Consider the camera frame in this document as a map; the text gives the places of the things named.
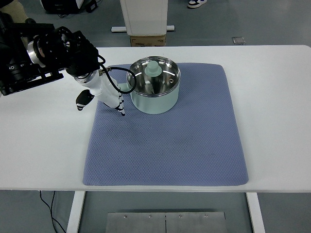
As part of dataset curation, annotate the person in khaki trousers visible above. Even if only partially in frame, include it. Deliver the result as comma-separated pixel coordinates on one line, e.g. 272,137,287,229
0,0,28,23

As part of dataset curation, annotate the white table right leg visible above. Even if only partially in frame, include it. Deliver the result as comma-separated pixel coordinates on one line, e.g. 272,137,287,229
246,192,265,233

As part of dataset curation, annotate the grey floor socket cover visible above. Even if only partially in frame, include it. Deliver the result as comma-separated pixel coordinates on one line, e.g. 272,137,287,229
232,37,246,45

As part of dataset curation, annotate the white table left leg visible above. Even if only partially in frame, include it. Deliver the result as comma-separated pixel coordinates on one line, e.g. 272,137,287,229
66,191,86,233

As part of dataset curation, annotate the metal floor plate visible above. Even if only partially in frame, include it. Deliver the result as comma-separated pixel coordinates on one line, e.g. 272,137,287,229
105,212,227,233

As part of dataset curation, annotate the black equipment on floor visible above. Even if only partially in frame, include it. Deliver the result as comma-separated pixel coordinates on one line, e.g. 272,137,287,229
40,0,99,14

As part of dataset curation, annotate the green pot with handle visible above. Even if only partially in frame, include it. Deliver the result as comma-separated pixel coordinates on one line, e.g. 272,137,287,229
117,56,181,115

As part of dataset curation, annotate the white pedestal base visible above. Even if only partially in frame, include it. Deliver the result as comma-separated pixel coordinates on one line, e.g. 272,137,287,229
111,0,175,36

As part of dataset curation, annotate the white table leg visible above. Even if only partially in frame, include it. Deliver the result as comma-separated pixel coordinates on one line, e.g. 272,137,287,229
66,191,86,233
246,192,265,233

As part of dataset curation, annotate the cardboard box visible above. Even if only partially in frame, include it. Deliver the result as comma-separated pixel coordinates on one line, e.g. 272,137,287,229
130,35,166,47

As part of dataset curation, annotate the white blue sneaker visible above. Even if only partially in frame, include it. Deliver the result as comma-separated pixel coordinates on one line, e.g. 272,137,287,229
187,0,207,9

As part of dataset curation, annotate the black floor cable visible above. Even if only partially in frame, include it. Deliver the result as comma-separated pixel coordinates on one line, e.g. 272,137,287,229
39,190,67,233

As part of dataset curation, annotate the glass lid with green knob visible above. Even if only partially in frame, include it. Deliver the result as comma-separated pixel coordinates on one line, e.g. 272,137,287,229
126,56,180,97

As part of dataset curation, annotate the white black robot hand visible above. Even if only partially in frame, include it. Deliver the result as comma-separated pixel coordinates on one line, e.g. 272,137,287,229
74,70,125,116

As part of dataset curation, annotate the blue quilted mat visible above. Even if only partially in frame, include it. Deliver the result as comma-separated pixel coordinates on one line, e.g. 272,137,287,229
83,63,248,186

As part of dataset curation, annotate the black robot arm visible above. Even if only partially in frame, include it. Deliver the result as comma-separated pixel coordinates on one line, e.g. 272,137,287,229
0,13,100,96

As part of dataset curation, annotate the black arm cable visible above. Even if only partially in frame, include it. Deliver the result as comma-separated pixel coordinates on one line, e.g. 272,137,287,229
97,54,137,94

